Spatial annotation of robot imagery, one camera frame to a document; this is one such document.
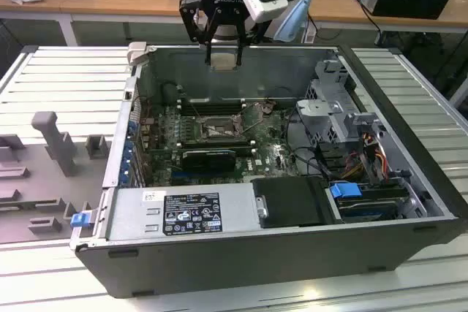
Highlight black open PC case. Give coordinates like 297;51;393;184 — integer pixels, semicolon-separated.
69;42;468;298

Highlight yellow red wire bundle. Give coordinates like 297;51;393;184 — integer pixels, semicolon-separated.
343;132;389;181

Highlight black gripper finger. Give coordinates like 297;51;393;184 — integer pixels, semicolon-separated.
235;19;274;67
178;0;220;67

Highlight silver power supply unit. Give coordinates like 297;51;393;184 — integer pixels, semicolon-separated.
105;183;270;242

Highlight small square CPU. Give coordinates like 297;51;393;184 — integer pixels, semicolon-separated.
211;52;238;71

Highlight green motherboard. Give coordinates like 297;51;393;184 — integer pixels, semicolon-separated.
137;102;304;187

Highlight black plastic shroud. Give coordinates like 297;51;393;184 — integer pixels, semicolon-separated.
252;176;333;229

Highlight blue case latch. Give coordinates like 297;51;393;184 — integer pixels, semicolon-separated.
71;212;92;228

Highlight CPU socket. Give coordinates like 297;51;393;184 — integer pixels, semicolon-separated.
199;113;246;140

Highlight pale blue teach pendant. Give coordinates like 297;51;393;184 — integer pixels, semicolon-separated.
273;0;312;43

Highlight hard disk in blue carrier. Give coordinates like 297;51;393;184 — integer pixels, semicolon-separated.
328;180;409;224

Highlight thin wire locking lever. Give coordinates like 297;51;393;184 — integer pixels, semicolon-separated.
189;102;206;125
203;125;235;136

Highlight black graphics card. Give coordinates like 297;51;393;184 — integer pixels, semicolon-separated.
181;149;237;173

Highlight white power strip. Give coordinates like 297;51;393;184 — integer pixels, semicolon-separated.
302;19;317;45

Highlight blue card retainer clips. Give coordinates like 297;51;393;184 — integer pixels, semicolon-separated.
122;118;138;186

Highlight metal drive cage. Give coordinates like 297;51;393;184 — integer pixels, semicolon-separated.
295;58;388;145

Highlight black RAM slot row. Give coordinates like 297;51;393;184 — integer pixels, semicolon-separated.
175;138;255;156
178;98;246;116

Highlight black looped wire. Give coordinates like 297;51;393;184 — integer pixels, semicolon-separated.
284;107;330;178

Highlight grey parts rack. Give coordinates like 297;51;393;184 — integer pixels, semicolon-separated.
0;110;113;243

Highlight grey case release latch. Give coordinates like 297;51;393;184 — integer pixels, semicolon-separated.
126;42;151;68

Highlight black power cable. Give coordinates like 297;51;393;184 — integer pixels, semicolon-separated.
360;0;384;47

